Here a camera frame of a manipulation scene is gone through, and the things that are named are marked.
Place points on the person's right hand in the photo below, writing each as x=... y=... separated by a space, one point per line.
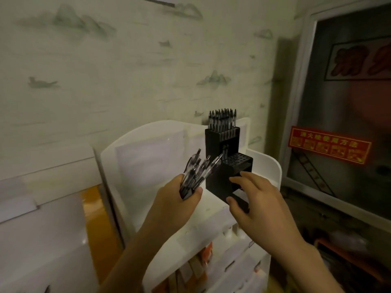
x=268 y=222

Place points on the person's left hand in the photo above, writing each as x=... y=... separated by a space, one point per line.
x=174 y=210

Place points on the bunch of black pens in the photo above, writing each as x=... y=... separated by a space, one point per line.
x=195 y=176

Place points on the black tiered pen holder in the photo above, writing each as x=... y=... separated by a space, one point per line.
x=212 y=140

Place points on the row of black pens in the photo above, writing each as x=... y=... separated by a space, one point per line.
x=223 y=122

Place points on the person's right forearm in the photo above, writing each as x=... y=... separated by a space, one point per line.
x=305 y=271

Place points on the person's left forearm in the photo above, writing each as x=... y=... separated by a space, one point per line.
x=131 y=265

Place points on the small white bottle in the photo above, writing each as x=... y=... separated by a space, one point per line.
x=239 y=231
x=227 y=231

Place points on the white curved-back shelf unit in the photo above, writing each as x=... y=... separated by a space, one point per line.
x=207 y=216

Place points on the red sign plate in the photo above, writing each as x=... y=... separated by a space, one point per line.
x=330 y=144

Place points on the dark glass cabinet door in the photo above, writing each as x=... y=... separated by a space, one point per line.
x=336 y=103

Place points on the small white paper strip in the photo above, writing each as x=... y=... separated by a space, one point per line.
x=18 y=209

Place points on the large white paper sheet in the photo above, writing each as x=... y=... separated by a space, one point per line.
x=9 y=189

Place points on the white sign with red print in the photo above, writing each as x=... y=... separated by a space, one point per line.
x=351 y=61

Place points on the grey door frame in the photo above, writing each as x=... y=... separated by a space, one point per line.
x=300 y=73

